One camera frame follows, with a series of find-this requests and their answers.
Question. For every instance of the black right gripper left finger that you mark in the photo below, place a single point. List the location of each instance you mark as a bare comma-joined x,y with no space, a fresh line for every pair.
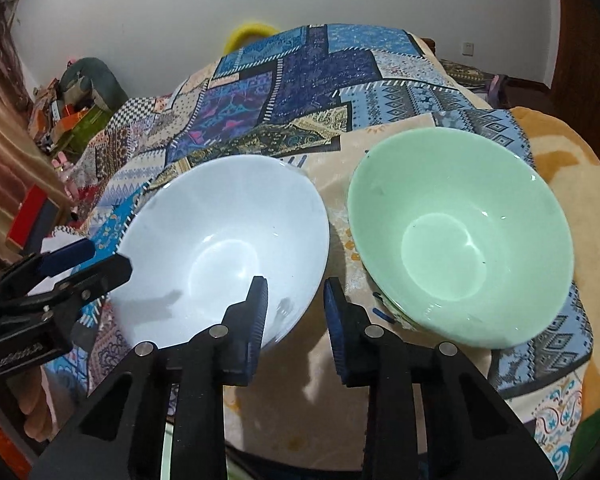
118,432

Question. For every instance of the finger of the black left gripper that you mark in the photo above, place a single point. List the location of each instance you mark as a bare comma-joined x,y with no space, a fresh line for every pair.
65,257
87,285

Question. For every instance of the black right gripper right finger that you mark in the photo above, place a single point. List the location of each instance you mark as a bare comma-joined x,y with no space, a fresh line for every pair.
471,432

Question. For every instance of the white bowl with dark spots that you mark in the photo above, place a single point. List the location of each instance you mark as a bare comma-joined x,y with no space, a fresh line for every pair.
196,245

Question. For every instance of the mint green bowl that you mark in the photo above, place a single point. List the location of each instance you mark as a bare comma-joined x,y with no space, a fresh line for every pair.
465,238

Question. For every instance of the left hand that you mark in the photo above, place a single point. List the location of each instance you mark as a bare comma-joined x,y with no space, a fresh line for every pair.
29,391

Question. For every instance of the red box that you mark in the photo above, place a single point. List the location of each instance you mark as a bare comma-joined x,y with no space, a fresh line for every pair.
25,218

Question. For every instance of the green cardboard box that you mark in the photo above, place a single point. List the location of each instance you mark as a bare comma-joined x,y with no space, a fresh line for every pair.
72,134

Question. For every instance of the patchwork patterned bedspread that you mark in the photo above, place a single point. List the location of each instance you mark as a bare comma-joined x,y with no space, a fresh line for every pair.
349,85

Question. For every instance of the patterned bag on floor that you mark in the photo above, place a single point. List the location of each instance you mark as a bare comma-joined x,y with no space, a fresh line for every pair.
489,86

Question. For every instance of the white wall socket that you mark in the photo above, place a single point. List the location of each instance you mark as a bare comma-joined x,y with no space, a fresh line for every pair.
468,49

